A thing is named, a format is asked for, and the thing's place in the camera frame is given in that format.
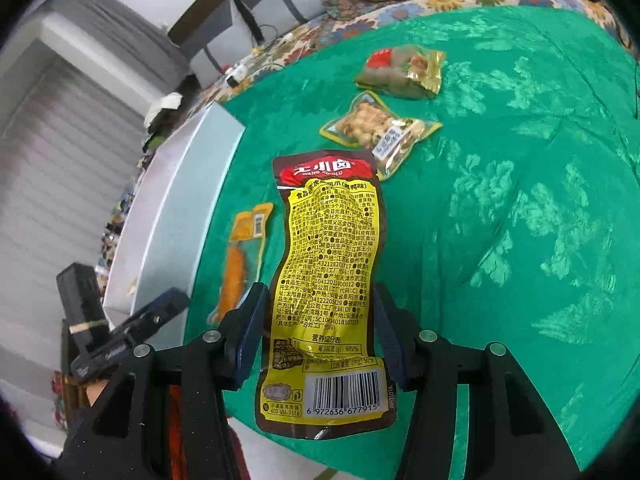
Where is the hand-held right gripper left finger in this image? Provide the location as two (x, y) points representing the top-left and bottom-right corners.
(55, 282), (271, 480)

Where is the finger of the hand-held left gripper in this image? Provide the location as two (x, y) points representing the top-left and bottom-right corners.
(106, 286), (192, 344)

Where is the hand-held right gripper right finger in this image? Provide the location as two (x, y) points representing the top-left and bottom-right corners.
(372, 282), (583, 480)

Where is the yellow black-edged packet red top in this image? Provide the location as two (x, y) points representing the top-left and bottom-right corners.
(255, 149), (398, 435)

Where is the large white box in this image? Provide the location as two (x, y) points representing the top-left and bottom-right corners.
(102, 101), (247, 321)

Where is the orange drumstick packet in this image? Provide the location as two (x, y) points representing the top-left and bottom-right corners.
(207, 202), (275, 326)

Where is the orange clothing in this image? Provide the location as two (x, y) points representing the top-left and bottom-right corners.
(160, 390), (246, 480)

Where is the white sheer curtain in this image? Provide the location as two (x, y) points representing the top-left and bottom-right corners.
(0, 55), (151, 361)

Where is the green patterned blanket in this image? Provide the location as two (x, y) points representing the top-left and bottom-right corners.
(170, 2), (640, 473)

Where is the white crumpled cloth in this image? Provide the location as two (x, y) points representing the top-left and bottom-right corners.
(145, 92), (183, 128)

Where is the clear yellow peanut packet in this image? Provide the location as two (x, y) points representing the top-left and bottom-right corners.
(320, 91), (443, 181)

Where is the grey curtain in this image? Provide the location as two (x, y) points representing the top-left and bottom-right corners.
(45, 0), (191, 106)

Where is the green-brown packet with red label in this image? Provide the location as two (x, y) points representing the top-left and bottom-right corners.
(354, 44), (447, 100)

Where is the brown headboard panel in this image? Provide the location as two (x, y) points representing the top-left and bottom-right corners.
(167, 0), (281, 46)

